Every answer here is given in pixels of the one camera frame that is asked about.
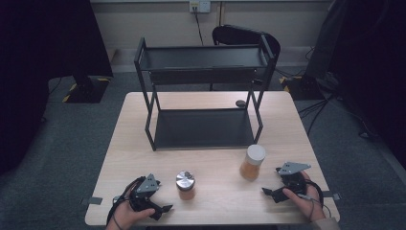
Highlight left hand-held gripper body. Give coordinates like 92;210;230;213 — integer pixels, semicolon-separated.
128;172;162;213

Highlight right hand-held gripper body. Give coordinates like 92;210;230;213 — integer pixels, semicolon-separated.
275;161;312;196

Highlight silver-lidded jar of red spice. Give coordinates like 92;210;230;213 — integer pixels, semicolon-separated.
175;170;196;201

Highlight white-lidded jar of orange powder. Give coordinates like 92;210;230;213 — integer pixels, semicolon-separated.
238;144;267;182

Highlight black metal two-tier rack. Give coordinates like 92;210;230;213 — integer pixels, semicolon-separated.
133;34;278;152

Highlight person's right hand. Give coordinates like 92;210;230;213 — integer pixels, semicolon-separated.
282;172;327;223

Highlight person's left hand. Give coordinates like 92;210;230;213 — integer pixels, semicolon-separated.
105;199;157;230

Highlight grey tape strip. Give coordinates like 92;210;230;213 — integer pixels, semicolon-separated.
79;196;103;206
321;190;342;201

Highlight black stand base yellow-striped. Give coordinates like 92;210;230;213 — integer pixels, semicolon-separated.
61;76;111;104
279;75;327;102

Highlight dark curtain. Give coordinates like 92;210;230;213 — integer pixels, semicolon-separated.
304;0;406;167
0;0;114;176

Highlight black chair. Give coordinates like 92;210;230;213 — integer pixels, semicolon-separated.
209;24;282;92

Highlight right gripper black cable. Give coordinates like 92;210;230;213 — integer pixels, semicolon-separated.
299;178;333;222

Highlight black floor cables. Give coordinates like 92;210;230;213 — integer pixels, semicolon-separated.
296;92;381;140

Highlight black wall power cable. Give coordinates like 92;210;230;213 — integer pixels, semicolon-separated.
192;7;205;47

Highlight white wall socket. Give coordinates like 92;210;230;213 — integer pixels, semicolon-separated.
189;0;212;14

